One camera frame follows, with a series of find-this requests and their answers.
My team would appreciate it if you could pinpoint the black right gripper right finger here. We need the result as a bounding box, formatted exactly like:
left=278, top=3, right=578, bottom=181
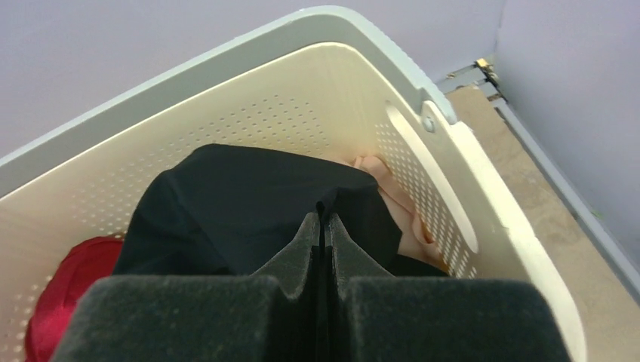
left=325, top=215, right=570, bottom=361

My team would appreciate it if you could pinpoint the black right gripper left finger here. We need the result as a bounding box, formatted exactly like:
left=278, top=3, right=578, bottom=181
left=53, top=213, right=320, bottom=361

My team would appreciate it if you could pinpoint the black bra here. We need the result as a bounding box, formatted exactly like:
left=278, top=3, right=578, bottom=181
left=113, top=144, right=402, bottom=275

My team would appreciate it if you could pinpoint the cream perforated laundry basket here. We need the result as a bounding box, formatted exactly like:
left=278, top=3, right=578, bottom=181
left=1, top=6, right=588, bottom=361

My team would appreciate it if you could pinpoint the black garment in basket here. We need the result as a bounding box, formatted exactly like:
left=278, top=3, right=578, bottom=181
left=386, top=254, right=448, bottom=278

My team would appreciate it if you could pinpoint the red garment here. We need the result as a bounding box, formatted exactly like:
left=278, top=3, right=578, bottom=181
left=24, top=237, right=123, bottom=361

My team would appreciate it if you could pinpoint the pink garment in basket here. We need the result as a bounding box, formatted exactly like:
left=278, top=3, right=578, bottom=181
left=352, top=156, right=448, bottom=273

